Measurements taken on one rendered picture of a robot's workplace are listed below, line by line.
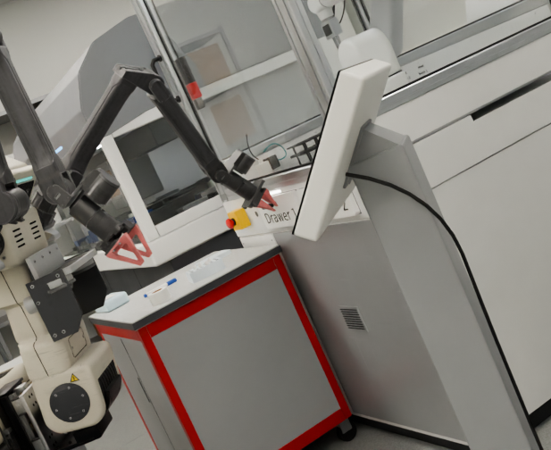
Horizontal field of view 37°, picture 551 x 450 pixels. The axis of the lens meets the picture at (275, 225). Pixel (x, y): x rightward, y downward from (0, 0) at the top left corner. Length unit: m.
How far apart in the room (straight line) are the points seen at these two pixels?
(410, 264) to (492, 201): 0.87
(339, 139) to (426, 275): 0.38
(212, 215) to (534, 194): 1.45
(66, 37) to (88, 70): 3.58
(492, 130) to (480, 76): 0.17
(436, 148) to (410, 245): 0.78
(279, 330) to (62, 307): 0.99
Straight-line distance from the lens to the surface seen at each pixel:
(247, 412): 2.85
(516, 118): 2.63
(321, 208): 1.50
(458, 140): 2.48
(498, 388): 1.78
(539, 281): 2.63
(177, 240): 3.46
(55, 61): 6.97
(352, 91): 1.46
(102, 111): 2.36
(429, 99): 2.44
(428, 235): 1.68
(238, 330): 2.81
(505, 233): 2.55
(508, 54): 2.66
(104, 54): 3.50
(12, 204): 1.95
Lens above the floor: 1.18
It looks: 7 degrees down
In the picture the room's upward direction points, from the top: 24 degrees counter-clockwise
